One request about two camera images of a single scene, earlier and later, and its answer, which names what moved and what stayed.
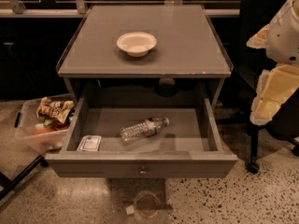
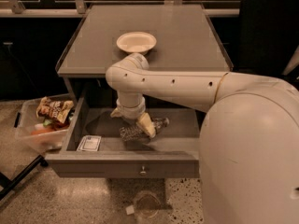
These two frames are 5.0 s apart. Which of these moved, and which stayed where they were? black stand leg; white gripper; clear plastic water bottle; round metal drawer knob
Moved: white gripper
Stayed: round metal drawer knob; black stand leg; clear plastic water bottle
